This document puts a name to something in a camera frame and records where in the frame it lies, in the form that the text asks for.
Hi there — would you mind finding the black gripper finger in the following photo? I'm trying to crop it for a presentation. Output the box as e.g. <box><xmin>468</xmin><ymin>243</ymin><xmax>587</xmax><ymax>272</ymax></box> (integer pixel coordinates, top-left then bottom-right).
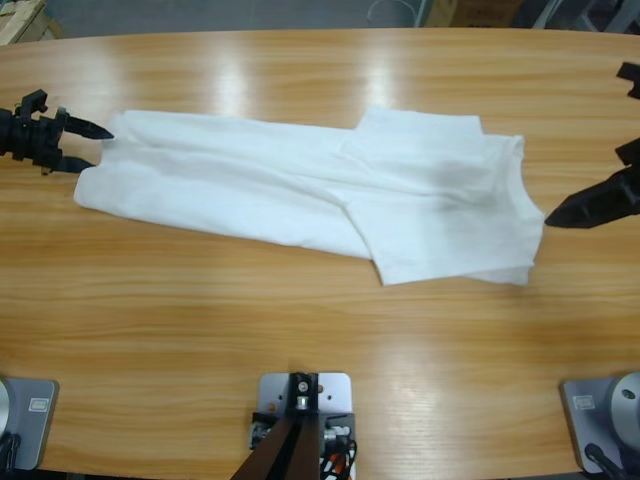
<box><xmin>543</xmin><ymin>139</ymin><xmax>640</xmax><ymax>231</ymax></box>

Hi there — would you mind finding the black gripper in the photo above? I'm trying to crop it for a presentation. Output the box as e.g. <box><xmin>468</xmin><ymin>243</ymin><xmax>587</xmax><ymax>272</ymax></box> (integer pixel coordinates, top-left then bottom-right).
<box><xmin>0</xmin><ymin>107</ymin><xmax>115</xmax><ymax>176</ymax></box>

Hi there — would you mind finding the white t-shirt with black print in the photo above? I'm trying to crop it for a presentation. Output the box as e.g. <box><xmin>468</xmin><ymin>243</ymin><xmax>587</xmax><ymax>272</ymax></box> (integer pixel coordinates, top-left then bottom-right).
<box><xmin>73</xmin><ymin>106</ymin><xmax>546</xmax><ymax>287</ymax></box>

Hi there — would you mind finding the silver arm base disc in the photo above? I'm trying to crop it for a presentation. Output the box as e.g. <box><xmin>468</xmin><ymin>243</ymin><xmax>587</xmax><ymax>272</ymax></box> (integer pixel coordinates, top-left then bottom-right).
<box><xmin>0</xmin><ymin>378</ymin><xmax>14</xmax><ymax>436</ymax></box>
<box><xmin>604</xmin><ymin>371</ymin><xmax>640</xmax><ymax>446</ymax></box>

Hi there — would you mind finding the pale cardboard box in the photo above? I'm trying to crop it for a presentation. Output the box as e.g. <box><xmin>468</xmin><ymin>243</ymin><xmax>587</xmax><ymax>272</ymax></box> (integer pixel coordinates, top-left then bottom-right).
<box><xmin>0</xmin><ymin>0</ymin><xmax>67</xmax><ymax>45</ymax></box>

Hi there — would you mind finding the brown cardboard box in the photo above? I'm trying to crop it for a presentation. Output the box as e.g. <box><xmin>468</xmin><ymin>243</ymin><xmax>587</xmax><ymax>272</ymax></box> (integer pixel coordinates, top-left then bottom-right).
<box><xmin>429</xmin><ymin>0</ymin><xmax>526</xmax><ymax>29</ymax></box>

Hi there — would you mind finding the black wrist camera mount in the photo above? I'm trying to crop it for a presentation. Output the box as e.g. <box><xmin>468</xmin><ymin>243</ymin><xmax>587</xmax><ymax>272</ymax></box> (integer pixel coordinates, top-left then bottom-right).
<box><xmin>14</xmin><ymin>88</ymin><xmax>50</xmax><ymax>120</ymax></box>
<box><xmin>615</xmin><ymin>62</ymin><xmax>640</xmax><ymax>100</ymax></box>

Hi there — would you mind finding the grey metal frame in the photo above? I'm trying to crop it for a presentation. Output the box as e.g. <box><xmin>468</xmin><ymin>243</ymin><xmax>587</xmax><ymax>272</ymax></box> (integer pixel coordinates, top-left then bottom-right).
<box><xmin>519</xmin><ymin>0</ymin><xmax>640</xmax><ymax>36</ymax></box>

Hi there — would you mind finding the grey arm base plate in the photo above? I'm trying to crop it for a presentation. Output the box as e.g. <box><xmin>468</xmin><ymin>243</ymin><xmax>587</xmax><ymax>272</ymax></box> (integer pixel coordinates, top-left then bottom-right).
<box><xmin>558</xmin><ymin>377</ymin><xmax>640</xmax><ymax>474</ymax></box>
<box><xmin>0</xmin><ymin>378</ymin><xmax>60</xmax><ymax>471</ymax></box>

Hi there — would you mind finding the black base cable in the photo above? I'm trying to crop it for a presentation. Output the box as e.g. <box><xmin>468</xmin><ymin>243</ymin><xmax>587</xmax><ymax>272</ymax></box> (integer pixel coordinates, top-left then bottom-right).
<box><xmin>584</xmin><ymin>442</ymin><xmax>629</xmax><ymax>480</ymax></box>
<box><xmin>0</xmin><ymin>432</ymin><xmax>24</xmax><ymax>471</ymax></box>

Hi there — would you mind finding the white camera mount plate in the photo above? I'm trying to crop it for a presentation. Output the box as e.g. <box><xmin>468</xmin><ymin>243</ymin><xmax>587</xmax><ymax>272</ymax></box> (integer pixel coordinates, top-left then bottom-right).
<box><xmin>257</xmin><ymin>371</ymin><xmax>354</xmax><ymax>416</ymax></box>

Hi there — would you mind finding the black post clamp bracket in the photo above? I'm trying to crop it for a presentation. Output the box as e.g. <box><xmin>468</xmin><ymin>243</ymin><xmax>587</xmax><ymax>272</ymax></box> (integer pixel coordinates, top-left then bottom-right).
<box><xmin>249</xmin><ymin>410</ymin><xmax>357</xmax><ymax>451</ymax></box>

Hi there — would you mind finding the dark camera post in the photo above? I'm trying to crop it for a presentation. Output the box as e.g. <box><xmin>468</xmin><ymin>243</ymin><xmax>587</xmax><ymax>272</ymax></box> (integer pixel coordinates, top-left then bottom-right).
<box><xmin>233</xmin><ymin>371</ymin><xmax>321</xmax><ymax>480</ymax></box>

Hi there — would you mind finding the orange cable bundle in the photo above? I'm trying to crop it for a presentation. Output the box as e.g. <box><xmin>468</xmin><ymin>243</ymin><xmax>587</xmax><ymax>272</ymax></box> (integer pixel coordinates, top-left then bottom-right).
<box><xmin>319</xmin><ymin>439</ymin><xmax>359</xmax><ymax>480</ymax></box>

